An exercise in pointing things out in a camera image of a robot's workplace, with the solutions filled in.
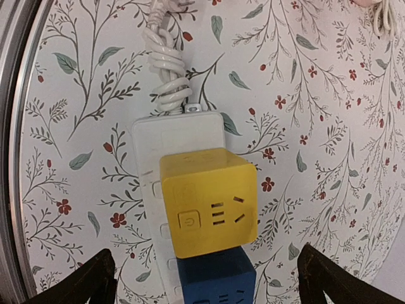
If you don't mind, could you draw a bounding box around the front aluminium rail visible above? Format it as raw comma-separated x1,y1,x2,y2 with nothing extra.
1,1,52,303

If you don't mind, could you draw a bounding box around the floral table mat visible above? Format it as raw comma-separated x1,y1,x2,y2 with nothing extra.
20,1,404,303

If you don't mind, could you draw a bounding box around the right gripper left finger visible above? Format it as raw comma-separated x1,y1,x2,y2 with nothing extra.
25,248,116,304

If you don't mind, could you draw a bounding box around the white multicolour power strip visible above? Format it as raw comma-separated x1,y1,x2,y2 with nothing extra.
132,111,225,303

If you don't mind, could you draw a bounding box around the blue cube socket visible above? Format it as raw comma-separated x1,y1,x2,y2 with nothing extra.
177,246,256,304

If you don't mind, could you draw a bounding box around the yellow cube socket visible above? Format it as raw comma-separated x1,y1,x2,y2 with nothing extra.
159,148,258,259

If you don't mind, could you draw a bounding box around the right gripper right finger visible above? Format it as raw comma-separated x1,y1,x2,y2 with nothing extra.
297,243,402,304

